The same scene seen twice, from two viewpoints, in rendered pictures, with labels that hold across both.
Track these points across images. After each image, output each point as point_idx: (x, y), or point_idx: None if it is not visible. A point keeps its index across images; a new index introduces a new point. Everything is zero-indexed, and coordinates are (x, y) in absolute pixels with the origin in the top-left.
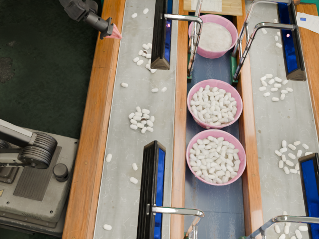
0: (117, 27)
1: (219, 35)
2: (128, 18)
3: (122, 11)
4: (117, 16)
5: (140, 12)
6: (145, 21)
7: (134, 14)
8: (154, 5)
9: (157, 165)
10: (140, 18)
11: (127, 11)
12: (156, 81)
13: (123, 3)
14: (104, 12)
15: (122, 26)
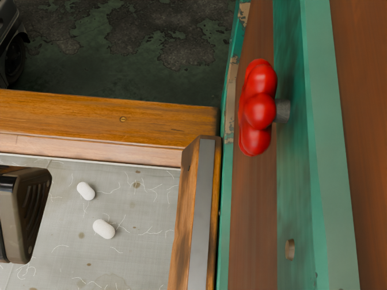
0: (30, 137)
1: None
2: (82, 175)
3: (110, 156)
4: (76, 136)
5: (106, 214)
6: (60, 231)
7: (82, 187)
8: (139, 262)
9: None
10: (76, 213)
11: (115, 172)
12: None
13: (143, 156)
14: (96, 102)
15: (47, 157)
